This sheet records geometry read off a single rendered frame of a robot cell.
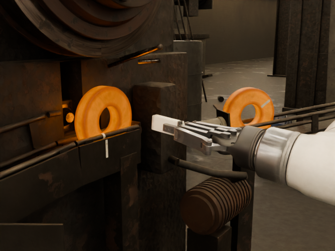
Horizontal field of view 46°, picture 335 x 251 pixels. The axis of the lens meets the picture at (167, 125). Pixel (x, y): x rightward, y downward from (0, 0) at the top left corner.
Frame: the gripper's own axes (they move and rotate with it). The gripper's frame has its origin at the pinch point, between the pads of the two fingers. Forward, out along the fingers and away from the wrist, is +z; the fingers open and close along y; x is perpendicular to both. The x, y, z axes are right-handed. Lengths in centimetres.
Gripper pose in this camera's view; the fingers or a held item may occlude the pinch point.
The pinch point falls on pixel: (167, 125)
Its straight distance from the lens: 78.4
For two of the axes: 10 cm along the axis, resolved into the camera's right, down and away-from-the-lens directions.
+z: -8.1, -2.2, 5.5
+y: 5.9, -1.8, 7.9
